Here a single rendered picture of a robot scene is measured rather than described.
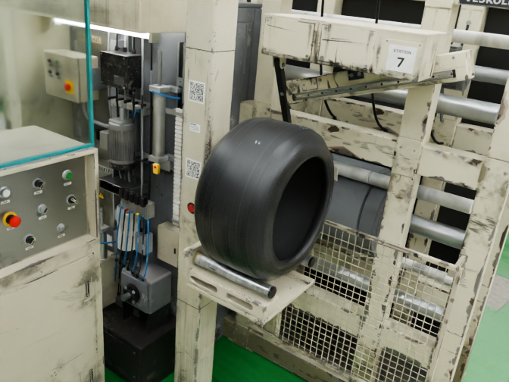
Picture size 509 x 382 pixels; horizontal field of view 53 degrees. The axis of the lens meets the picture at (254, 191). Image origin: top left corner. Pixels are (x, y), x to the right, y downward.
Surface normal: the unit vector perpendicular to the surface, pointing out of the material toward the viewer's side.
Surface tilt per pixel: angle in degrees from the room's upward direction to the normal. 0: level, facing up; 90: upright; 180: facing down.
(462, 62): 90
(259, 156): 39
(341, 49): 90
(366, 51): 90
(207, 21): 90
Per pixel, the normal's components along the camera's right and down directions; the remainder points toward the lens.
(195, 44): -0.58, 0.26
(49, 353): 0.82, 0.29
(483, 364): 0.09, -0.92
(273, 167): 0.31, -0.18
